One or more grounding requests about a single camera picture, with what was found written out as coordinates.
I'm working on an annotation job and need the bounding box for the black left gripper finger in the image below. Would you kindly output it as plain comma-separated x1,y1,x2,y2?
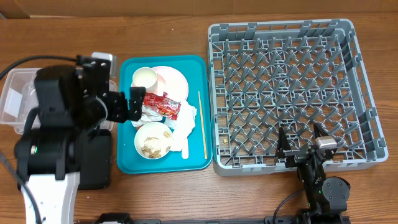
107,91,128,123
128,87,146,121

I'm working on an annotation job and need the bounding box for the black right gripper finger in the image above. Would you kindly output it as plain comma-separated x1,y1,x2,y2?
313,123,329,138
275,127,294,157

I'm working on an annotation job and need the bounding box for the cream white cup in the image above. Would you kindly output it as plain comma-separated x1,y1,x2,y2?
131,67,158,93

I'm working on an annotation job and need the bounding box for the red snack wrapper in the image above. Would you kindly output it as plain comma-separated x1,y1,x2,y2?
143,92,181,120

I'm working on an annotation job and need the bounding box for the white bowl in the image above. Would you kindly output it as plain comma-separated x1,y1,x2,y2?
134,122,173,160

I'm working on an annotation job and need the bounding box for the white napkin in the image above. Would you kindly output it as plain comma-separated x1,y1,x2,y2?
131,100,197,152

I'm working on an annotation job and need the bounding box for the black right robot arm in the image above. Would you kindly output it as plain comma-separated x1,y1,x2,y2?
272,123,351,224

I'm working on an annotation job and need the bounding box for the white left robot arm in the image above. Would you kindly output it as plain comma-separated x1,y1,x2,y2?
14,55,146,223

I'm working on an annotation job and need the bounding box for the grey dishwasher rack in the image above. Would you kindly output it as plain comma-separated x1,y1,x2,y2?
208,19,389,176

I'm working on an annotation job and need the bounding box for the clear plastic waste bin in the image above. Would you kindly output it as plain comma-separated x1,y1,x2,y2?
0,67,118,135

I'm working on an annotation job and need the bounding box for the pink plate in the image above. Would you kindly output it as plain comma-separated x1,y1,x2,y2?
150,66,189,102

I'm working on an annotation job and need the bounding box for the black tray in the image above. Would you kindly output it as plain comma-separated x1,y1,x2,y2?
78,129,113,190

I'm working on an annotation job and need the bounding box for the wooden chopstick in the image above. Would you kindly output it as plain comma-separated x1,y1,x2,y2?
198,91,208,160

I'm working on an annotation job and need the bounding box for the white plastic fork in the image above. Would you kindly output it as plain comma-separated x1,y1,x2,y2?
181,138,189,159

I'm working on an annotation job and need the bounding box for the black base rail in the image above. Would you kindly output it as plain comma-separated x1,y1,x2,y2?
74,213,295,224

